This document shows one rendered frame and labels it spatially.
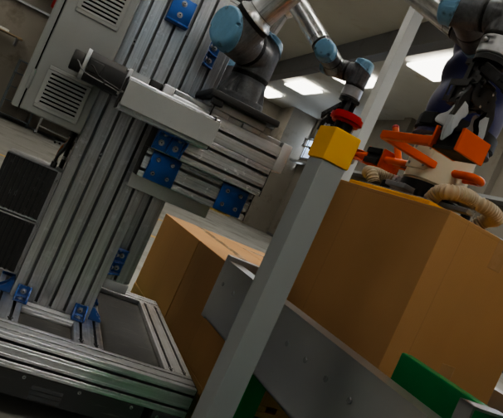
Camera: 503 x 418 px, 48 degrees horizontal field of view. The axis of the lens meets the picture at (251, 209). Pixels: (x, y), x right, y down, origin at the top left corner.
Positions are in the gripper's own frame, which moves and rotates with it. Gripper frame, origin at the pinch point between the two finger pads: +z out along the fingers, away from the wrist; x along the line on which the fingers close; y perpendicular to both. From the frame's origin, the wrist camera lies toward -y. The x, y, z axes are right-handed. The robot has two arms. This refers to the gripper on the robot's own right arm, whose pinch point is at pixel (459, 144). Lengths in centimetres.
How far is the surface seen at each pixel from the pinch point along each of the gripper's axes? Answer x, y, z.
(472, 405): 7, -34, 44
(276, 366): 8, 15, 62
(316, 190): 24.9, 5.0, 22.1
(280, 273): 24.5, 5.0, 40.4
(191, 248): -14, 136, 60
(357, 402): 9, -14, 55
